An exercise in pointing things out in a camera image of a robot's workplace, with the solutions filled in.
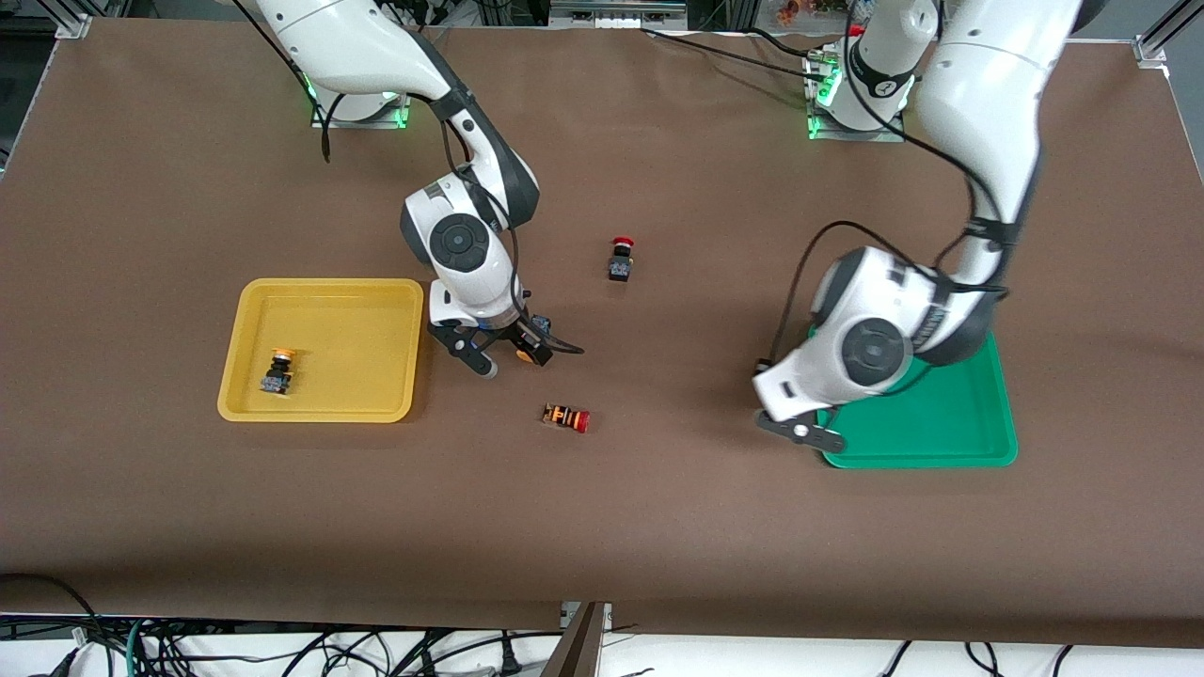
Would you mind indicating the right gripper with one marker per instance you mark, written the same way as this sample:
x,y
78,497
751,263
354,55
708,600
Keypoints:
x,y
509,332

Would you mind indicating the yellow mushroom pushbutton black body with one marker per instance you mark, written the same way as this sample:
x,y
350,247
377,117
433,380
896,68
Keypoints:
x,y
534,355
277,381

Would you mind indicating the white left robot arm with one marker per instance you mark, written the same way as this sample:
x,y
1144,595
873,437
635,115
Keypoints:
x,y
988,94

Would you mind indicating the red pushbutton orange striped body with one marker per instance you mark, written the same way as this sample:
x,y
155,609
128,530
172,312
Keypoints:
x,y
564,417

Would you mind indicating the red mushroom pushbutton black body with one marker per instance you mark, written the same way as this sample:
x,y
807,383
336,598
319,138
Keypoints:
x,y
620,268

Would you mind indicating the green plastic tray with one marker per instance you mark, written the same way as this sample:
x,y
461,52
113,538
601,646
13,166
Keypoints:
x,y
941,432

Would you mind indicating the brown table cover sheet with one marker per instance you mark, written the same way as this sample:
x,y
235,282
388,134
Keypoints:
x,y
658,517

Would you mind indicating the yellow plastic tray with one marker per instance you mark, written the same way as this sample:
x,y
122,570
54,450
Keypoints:
x,y
348,329

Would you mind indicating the white bracket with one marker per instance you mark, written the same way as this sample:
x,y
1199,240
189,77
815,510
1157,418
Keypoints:
x,y
602,616

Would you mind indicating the brown wooden post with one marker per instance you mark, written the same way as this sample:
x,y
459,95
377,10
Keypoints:
x,y
578,653

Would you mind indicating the aluminium corner bracket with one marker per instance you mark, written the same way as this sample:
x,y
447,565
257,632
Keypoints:
x,y
1151,49
73,26

